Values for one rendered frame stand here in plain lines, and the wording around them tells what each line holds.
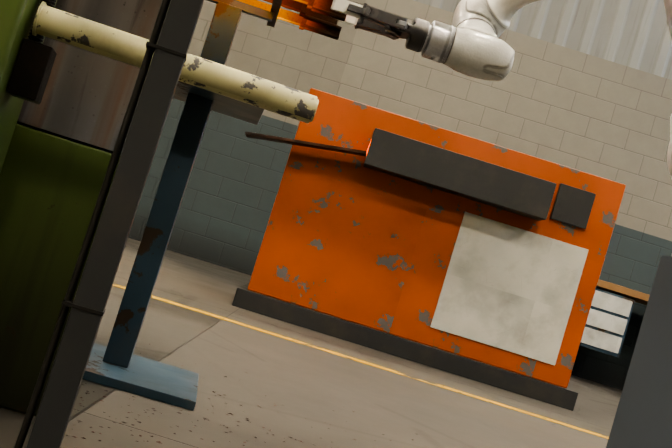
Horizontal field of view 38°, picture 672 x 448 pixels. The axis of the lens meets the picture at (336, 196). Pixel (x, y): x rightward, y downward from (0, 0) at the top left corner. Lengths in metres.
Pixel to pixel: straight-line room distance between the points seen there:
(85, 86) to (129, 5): 0.16
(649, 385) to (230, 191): 7.70
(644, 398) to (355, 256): 3.49
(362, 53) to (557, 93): 1.92
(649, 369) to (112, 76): 1.11
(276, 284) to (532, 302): 1.38
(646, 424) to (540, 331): 3.52
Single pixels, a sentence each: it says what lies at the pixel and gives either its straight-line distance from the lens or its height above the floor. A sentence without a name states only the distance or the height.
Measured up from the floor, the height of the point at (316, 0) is 0.96.
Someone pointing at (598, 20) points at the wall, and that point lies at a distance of 9.95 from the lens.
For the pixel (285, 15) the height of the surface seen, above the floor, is 0.96.
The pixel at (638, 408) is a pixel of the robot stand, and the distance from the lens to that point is 1.94.
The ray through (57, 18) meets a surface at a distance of 1.53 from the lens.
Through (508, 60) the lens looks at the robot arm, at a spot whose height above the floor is 0.96.
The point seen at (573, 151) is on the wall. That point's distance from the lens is 9.68.
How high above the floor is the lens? 0.41
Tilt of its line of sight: 3 degrees up
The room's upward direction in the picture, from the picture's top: 17 degrees clockwise
